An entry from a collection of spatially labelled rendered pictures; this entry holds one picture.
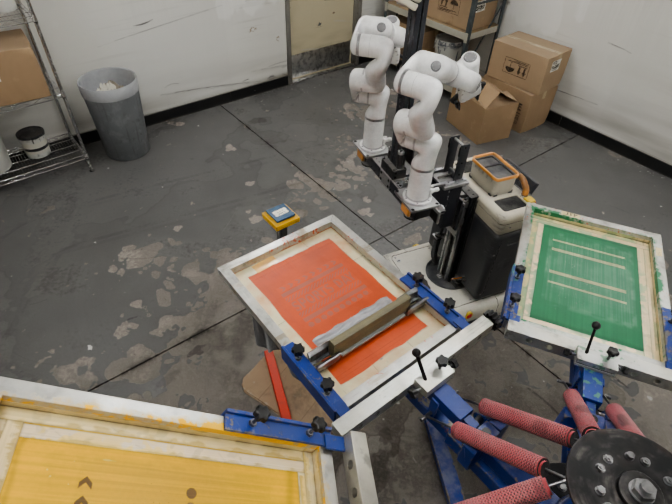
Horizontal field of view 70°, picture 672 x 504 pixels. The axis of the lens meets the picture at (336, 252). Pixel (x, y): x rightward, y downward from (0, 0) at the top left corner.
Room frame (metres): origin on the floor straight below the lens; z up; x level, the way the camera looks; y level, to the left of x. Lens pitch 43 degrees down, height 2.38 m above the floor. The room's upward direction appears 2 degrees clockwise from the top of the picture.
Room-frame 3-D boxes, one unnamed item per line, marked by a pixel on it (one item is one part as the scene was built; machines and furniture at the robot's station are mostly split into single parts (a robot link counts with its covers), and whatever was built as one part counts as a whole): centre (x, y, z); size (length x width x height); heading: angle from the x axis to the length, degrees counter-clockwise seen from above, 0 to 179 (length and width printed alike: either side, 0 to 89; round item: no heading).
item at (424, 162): (1.68, -0.33, 1.37); 0.13 x 0.10 x 0.16; 58
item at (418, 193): (1.68, -0.35, 1.21); 0.16 x 0.13 x 0.15; 114
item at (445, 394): (0.80, -0.36, 1.02); 0.17 x 0.06 x 0.05; 39
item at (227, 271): (1.23, 0.00, 0.97); 0.79 x 0.58 x 0.04; 39
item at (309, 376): (0.87, 0.06, 0.98); 0.30 x 0.05 x 0.07; 39
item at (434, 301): (1.22, -0.37, 0.98); 0.30 x 0.05 x 0.07; 39
